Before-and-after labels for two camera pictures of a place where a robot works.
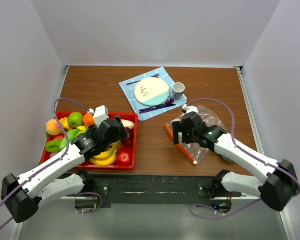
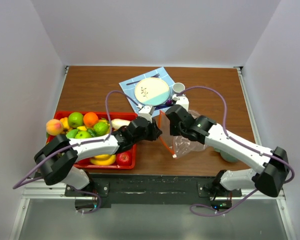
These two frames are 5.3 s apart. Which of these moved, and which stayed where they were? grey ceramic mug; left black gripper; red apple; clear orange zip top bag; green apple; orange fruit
Moved: left black gripper; clear orange zip top bag
Stayed: green apple; orange fruit; red apple; grey ceramic mug
